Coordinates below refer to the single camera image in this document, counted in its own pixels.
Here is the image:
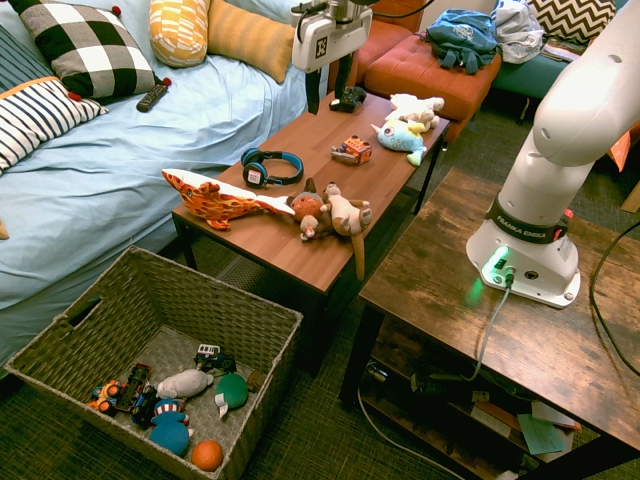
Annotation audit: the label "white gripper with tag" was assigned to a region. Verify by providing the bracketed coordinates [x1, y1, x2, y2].
[291, 8, 374, 116]

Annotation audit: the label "orange toy car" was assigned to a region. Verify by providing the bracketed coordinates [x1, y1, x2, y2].
[330, 134, 373, 167]

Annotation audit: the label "woven grey storage basket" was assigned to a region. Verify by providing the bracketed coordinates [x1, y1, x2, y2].
[3, 244, 304, 480]

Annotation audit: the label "blue white toy truck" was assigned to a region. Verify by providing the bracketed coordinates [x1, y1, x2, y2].
[193, 343, 238, 375]

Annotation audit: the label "dark blue toy car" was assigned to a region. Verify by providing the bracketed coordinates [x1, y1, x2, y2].
[130, 384, 161, 429]

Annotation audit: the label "orange toy monster truck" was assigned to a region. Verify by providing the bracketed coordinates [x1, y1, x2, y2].
[86, 378, 124, 417]

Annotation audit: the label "black game controller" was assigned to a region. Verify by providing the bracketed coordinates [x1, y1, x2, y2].
[328, 85, 368, 114]

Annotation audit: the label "orange armchair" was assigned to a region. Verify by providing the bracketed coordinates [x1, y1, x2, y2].
[327, 0, 426, 92]

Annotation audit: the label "blue yellow narwhal plush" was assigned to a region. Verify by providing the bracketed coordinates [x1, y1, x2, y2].
[369, 118, 429, 168]

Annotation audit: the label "white unicorn plush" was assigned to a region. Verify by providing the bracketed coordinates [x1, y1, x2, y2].
[383, 93, 446, 132]

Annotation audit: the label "mustard yellow pillow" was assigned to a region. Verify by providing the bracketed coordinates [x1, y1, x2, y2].
[206, 0, 297, 85]

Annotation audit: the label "orange tufted ottoman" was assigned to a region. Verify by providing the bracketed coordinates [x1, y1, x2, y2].
[363, 34, 503, 144]

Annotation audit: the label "black blue headphones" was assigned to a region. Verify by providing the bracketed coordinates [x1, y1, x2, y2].
[240, 147, 305, 190]

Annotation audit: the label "brown white ferret plush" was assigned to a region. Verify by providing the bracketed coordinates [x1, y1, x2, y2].
[319, 181, 374, 282]

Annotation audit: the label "blue backpack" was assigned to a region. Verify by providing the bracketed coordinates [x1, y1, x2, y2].
[426, 8, 501, 76]

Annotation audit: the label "wooden coffee table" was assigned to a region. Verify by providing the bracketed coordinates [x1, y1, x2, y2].
[171, 92, 450, 380]

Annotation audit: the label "orange flame whale plush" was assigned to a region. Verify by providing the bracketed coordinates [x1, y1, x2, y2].
[161, 168, 296, 232]

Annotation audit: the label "yellow patterned bolster pillow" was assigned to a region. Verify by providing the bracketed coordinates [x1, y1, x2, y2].
[148, 0, 212, 69]

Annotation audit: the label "black remote control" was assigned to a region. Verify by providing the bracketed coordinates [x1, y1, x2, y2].
[135, 83, 169, 114]

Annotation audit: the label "white cloth bundle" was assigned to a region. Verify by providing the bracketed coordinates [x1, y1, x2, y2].
[492, 0, 545, 65]

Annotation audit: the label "teal couch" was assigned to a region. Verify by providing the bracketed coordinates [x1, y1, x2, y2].
[492, 42, 576, 104]

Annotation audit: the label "light blue covered sofa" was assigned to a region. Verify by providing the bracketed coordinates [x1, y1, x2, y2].
[0, 0, 332, 369]

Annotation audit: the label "black white checkered pillow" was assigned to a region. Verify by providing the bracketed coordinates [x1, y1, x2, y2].
[7, 0, 173, 107]

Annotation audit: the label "black white chevron pillow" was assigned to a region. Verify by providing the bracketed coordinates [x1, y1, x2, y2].
[527, 0, 618, 47]

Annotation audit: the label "white navy striped pillow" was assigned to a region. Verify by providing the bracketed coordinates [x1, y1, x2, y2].
[0, 75, 110, 176]

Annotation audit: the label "rustic wooden robot table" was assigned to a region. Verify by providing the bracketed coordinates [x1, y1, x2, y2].
[339, 166, 640, 480]

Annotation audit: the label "blue striped pillow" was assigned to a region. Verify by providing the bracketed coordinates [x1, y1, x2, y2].
[0, 24, 57, 94]

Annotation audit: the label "black power adapter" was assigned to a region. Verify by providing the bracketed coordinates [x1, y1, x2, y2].
[409, 372, 467, 397]

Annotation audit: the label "green round plush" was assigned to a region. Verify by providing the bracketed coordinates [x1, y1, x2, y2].
[213, 372, 250, 420]

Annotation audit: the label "grey seal plush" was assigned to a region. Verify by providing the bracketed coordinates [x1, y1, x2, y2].
[156, 368, 215, 401]

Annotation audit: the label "blue star hero plush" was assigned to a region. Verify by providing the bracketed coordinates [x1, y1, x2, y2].
[148, 398, 195, 457]

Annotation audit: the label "orange ball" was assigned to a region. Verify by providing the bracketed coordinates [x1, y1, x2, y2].
[190, 439, 225, 473]

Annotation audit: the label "green paper sheet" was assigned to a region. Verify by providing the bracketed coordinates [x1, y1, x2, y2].
[516, 413, 568, 456]

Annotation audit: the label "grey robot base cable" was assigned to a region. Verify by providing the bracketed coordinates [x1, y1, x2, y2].
[462, 267, 517, 384]

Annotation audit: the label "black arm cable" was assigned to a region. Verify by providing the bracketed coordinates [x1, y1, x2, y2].
[369, 0, 640, 379]

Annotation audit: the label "white floor cable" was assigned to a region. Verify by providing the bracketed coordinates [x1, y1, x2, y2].
[356, 384, 467, 480]

